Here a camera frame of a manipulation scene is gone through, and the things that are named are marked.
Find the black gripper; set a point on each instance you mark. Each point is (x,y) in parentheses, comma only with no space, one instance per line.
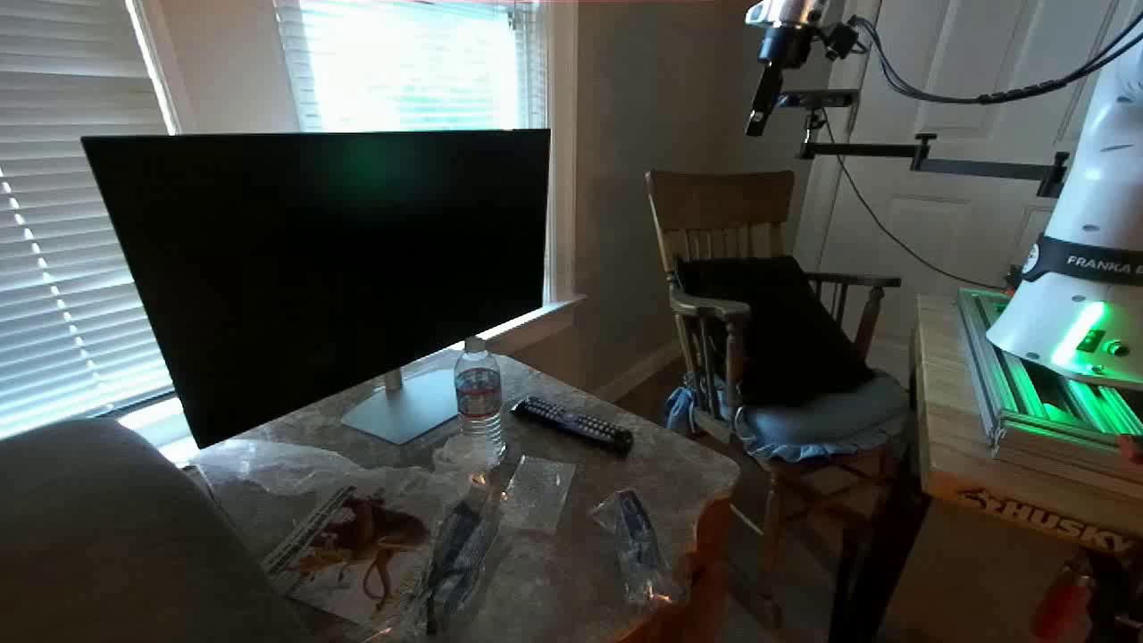
(788,38)

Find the dark blue pillow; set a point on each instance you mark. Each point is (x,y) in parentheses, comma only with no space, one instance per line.
(788,333)

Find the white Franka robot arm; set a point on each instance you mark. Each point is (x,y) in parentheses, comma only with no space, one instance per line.
(1095,203)

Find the wooden armchair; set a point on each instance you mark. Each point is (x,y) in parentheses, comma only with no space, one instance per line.
(715,203)

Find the white panel door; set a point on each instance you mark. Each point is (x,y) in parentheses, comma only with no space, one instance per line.
(953,50)

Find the wide white window blinds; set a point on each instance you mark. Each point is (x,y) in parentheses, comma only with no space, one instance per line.
(404,67)

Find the Husky workbench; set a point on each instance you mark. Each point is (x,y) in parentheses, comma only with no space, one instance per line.
(965,417)

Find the black remote control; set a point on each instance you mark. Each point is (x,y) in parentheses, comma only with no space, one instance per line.
(572,422)

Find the clear plastic water bottle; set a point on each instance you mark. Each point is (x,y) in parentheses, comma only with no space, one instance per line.
(478,386)

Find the flat clear plastic bag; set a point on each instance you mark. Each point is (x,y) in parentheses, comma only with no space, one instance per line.
(542,494)

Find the small plastic bag blue item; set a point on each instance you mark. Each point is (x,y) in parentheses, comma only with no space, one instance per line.
(638,548)

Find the black flat monitor with stand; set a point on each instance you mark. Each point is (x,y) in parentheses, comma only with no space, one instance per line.
(310,264)

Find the marble top side table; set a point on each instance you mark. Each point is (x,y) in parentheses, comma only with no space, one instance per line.
(558,576)

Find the long plastic bag blue tool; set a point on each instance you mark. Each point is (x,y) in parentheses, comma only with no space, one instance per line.
(459,548)

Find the red tool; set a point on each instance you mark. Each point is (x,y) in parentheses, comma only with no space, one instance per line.
(1064,601)

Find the plastic bag with brown item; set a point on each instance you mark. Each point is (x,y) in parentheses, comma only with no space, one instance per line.
(370,542)

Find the crumpled clear plastic wrap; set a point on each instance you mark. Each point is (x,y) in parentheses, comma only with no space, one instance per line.
(273,469)

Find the narrow white window blinds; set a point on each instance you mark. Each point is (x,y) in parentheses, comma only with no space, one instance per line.
(60,239)

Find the black stereo camera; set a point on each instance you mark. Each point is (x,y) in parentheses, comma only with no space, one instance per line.
(820,98)

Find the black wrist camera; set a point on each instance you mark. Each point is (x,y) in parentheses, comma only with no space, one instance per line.
(842,38)

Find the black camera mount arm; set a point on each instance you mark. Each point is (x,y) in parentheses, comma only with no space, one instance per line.
(953,163)

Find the green lit aluminium base rail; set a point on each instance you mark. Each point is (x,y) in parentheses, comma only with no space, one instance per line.
(1050,404)

